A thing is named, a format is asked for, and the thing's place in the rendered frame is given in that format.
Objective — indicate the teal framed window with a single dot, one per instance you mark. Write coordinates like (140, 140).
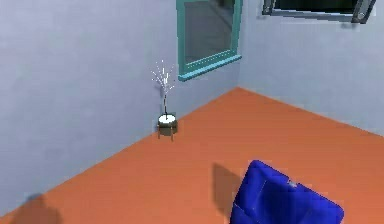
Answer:
(181, 40)

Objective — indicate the white house plant in pot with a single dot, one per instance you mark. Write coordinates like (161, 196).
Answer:
(167, 122)

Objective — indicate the blue armchair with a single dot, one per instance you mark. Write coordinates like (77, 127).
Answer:
(280, 196)

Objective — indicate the grey framed window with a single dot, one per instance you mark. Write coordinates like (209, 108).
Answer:
(361, 11)

